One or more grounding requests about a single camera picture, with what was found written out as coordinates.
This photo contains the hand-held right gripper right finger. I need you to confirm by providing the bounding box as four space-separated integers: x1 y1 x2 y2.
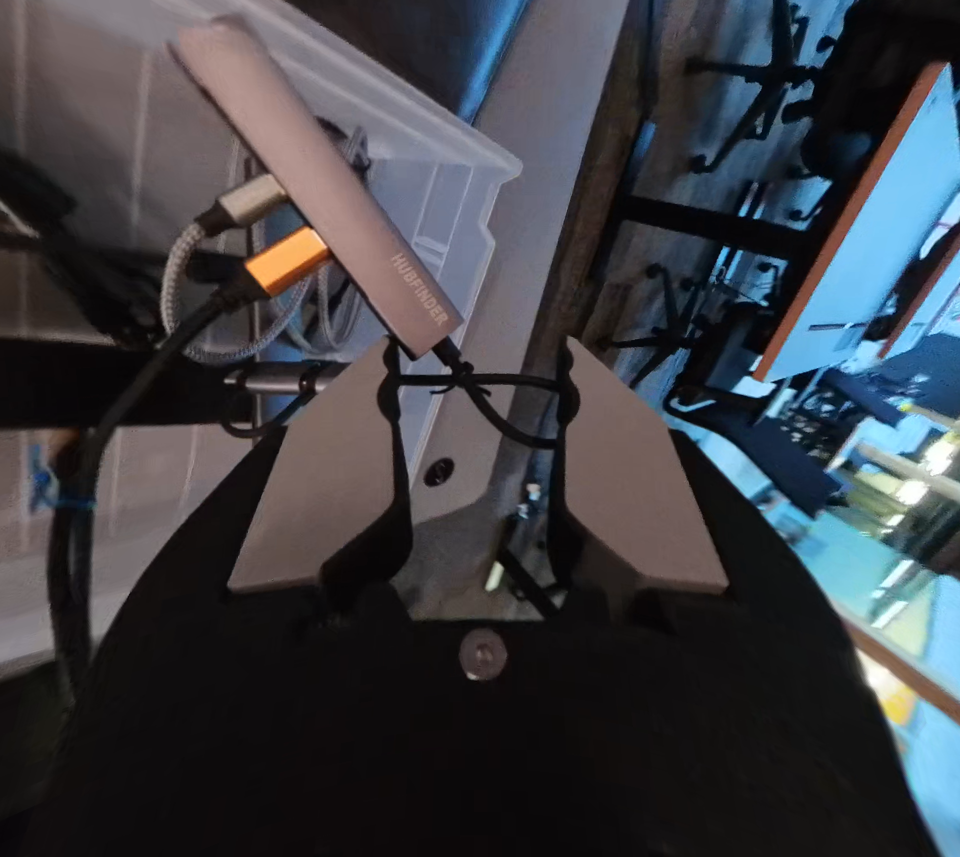
549 336 730 594

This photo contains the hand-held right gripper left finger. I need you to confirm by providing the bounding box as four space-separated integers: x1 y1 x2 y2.
227 338 415 592

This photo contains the thin black hub cable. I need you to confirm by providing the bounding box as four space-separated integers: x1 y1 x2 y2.
378 335 580 453

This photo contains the grey usb hub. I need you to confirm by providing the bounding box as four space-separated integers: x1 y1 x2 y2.
168 15 466 359

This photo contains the black office chair base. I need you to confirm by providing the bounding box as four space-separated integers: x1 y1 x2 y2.
596 263 759 367

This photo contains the white desk with orange edge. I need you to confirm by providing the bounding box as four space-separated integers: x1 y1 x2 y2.
752 62 960 384

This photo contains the clear plastic storage bin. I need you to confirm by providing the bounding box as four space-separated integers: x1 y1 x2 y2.
0 0 524 678

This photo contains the black office chair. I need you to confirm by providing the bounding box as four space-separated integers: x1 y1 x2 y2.
798 0 960 187
686 0 826 176

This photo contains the silver cable plug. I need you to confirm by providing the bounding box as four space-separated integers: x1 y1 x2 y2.
223 362 339 397

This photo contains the orange plug black usb cable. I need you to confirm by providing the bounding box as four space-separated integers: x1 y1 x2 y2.
45 227 333 708

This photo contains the silver braided usb cable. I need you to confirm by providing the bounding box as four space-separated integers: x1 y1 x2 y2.
159 173 365 365

